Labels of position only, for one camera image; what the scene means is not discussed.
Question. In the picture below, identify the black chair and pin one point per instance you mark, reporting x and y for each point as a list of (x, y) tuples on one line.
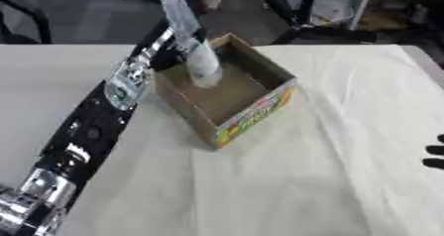
[(40, 22)]

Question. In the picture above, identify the white metal frame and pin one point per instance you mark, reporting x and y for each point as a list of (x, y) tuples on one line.
[(363, 5)]

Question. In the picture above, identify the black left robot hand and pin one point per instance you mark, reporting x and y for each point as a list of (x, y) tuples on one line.
[(165, 56)]

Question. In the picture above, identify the cardboard box with colourful print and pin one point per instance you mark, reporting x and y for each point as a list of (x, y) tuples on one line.
[(231, 94)]

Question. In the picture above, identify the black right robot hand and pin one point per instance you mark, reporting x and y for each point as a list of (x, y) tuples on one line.
[(434, 163)]

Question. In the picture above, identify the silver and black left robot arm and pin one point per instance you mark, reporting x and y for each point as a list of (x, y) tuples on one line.
[(87, 137)]

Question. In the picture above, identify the black tripod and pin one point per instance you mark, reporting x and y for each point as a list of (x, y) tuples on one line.
[(300, 18)]

